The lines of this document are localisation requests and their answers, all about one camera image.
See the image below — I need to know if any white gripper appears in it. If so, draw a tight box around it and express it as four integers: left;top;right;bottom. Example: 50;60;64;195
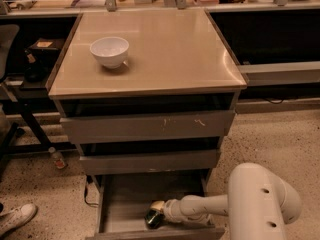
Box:
150;199;183;223

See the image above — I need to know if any green soda can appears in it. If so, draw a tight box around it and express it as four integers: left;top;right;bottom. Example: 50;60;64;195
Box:
144;209;164;229

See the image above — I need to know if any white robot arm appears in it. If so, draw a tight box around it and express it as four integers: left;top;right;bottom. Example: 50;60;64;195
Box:
145;163;302;240

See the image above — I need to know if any open bottom grey drawer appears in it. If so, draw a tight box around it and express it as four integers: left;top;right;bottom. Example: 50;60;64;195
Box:
85;171;225;240

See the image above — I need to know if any middle grey drawer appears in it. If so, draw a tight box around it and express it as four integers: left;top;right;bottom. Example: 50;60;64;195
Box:
80;149;220;175

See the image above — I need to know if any grey drawer cabinet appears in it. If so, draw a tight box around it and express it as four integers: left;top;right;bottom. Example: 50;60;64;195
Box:
45;7;250;240

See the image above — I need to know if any top grey drawer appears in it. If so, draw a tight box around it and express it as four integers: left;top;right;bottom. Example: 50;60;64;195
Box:
60;110;235;144

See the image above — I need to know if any plastic bottle on floor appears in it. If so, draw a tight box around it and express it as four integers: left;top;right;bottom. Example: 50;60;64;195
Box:
48;147;67;169

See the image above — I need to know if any white sneaker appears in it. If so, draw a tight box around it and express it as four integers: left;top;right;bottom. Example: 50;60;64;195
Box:
0;203;37;236

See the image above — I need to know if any white ceramic bowl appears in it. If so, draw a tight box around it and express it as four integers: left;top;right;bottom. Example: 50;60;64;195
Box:
90;37;129;69

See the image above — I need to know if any black box with label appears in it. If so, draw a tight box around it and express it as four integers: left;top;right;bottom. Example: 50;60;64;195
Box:
29;38;65;52

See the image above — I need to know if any black cable on floor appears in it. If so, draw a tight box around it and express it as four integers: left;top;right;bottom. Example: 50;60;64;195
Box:
83;174;100;208

